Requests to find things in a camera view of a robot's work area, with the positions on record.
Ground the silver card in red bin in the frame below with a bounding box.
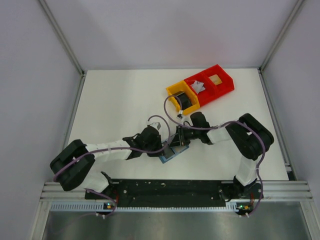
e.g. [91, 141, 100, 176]
[191, 83, 207, 95]

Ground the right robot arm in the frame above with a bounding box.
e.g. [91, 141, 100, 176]
[169, 112, 274, 201]

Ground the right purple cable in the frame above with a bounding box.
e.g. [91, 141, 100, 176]
[163, 95, 266, 218]

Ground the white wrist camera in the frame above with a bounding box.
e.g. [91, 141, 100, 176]
[176, 109, 184, 120]
[148, 122, 161, 131]

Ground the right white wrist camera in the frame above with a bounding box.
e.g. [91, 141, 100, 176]
[176, 109, 184, 120]

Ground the grey card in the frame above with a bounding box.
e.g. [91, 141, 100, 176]
[163, 148, 175, 161]

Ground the middle red plastic bin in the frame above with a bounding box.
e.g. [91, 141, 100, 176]
[184, 72, 217, 107]

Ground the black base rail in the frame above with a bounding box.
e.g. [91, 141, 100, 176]
[99, 178, 266, 210]

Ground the red plastic bin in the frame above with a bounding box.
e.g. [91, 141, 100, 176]
[184, 72, 217, 107]
[201, 64, 235, 98]

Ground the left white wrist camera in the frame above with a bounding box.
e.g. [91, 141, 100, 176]
[148, 122, 161, 131]

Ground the blue leather card holder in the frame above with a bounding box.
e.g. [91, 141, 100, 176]
[158, 145, 189, 164]

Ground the yellow plastic bin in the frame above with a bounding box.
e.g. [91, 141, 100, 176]
[166, 80, 200, 115]

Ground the gold card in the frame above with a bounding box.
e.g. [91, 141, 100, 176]
[209, 74, 222, 86]
[173, 146, 188, 154]

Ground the purple cable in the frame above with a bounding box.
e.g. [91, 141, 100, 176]
[163, 95, 266, 218]
[53, 114, 172, 221]

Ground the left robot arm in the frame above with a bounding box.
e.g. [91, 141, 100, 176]
[49, 122, 163, 193]

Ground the far red plastic bin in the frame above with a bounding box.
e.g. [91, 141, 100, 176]
[201, 64, 235, 98]

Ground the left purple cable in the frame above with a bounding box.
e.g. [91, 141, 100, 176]
[53, 114, 172, 221]

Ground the gold card in red bin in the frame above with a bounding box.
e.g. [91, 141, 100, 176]
[209, 74, 222, 86]

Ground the black card in yellow bin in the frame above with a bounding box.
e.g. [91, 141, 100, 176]
[182, 101, 192, 110]

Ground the silver credit card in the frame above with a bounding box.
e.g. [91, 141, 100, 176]
[190, 79, 205, 91]

